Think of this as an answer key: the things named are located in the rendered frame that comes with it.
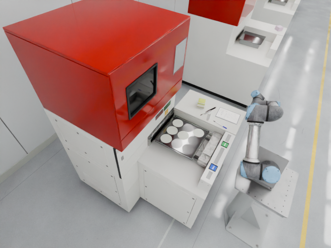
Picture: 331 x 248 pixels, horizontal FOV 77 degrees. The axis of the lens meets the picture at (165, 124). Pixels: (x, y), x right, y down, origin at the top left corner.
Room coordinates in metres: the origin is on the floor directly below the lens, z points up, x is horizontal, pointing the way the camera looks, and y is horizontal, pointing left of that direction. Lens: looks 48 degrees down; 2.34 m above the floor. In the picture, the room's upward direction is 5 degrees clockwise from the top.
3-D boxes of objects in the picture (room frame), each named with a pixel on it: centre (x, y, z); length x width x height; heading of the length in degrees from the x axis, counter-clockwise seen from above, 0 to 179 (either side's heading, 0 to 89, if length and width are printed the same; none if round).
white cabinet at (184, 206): (1.21, -0.29, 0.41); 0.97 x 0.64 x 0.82; 153
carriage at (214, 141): (1.09, -0.41, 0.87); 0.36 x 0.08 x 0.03; 153
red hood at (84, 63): (1.27, 0.40, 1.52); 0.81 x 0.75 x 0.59; 153
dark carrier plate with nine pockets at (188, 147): (1.19, -0.16, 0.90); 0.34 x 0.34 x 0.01; 63
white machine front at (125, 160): (1.12, 0.13, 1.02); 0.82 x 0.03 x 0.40; 153
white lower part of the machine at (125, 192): (1.28, 0.43, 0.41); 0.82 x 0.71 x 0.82; 153
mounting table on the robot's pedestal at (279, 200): (0.87, -0.86, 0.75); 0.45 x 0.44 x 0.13; 59
